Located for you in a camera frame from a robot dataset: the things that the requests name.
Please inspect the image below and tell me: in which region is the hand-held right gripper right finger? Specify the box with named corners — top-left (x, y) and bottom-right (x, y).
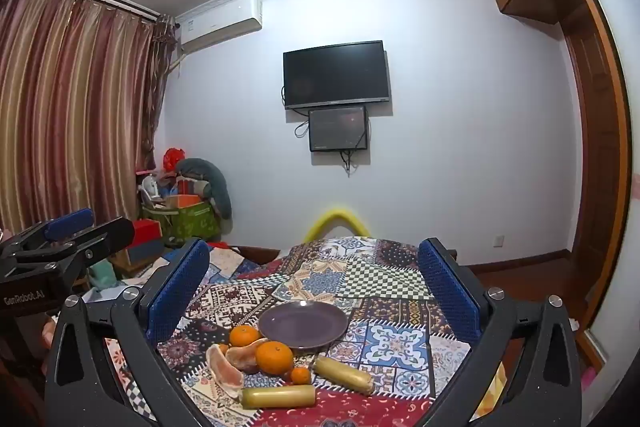
top-left (417, 237), bottom-right (583, 427)

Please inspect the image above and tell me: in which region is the white air conditioner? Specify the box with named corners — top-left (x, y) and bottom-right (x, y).
top-left (177, 0), bottom-right (263, 54)

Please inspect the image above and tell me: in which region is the peeled pomelo segment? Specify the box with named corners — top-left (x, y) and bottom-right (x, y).
top-left (225, 338), bottom-right (271, 375)
top-left (206, 344), bottom-right (246, 389)

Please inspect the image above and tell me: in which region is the grey plush toy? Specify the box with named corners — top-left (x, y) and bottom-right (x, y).
top-left (175, 158), bottom-right (234, 221)

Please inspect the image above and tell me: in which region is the patchwork printed blanket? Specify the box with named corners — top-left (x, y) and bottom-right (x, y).
top-left (100, 234), bottom-right (507, 427)

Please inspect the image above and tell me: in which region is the orange box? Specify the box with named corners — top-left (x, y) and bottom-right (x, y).
top-left (165, 194), bottom-right (202, 210)

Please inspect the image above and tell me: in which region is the striped red curtain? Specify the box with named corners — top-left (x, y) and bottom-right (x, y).
top-left (0, 0), bottom-right (173, 239)

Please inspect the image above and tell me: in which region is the black monitor cable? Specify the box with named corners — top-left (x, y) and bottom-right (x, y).
top-left (341, 149), bottom-right (362, 178)

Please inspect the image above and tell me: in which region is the small black wall monitor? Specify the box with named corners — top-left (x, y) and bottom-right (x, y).
top-left (307, 105), bottom-right (370, 152)

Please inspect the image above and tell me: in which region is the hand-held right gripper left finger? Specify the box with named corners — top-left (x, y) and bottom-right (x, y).
top-left (44, 237), bottom-right (221, 427)

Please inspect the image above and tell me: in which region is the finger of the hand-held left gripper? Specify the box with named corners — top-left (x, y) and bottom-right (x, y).
top-left (12, 217), bottom-right (136, 282)
top-left (0, 208), bottom-right (95, 259)

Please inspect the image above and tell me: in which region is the dark wooden bed frame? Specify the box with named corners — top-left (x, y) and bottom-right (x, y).
top-left (220, 244), bottom-right (282, 266)

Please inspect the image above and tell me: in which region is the large orange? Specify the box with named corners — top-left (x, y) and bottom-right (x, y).
top-left (255, 341), bottom-right (295, 376)

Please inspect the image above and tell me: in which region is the yellow banana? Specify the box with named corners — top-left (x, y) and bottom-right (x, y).
top-left (312, 355), bottom-right (376, 395)
top-left (239, 384), bottom-right (317, 409)

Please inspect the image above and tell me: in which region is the red box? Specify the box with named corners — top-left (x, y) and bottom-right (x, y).
top-left (131, 219), bottom-right (164, 248)

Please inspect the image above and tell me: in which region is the purple plate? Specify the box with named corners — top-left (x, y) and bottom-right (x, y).
top-left (257, 300), bottom-right (349, 350)

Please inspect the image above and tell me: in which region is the black wall television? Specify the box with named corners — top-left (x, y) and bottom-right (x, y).
top-left (282, 40), bottom-right (391, 110)

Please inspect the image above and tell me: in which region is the medium orange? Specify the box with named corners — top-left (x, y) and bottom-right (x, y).
top-left (229, 325), bottom-right (261, 348)

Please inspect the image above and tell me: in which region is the person's left hand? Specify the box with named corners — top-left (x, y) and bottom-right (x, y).
top-left (42, 317), bottom-right (59, 350)

